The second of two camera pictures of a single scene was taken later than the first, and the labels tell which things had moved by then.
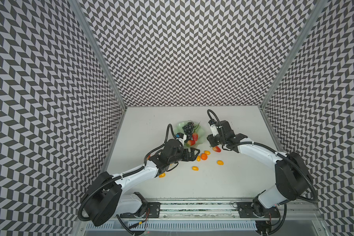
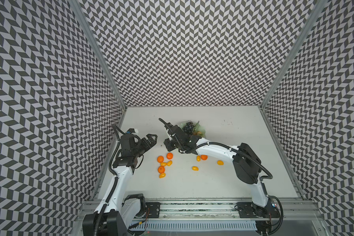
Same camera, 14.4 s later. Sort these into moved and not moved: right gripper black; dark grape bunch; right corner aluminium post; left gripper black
Moved: right gripper black; left gripper black
Not moved: right corner aluminium post; dark grape bunch
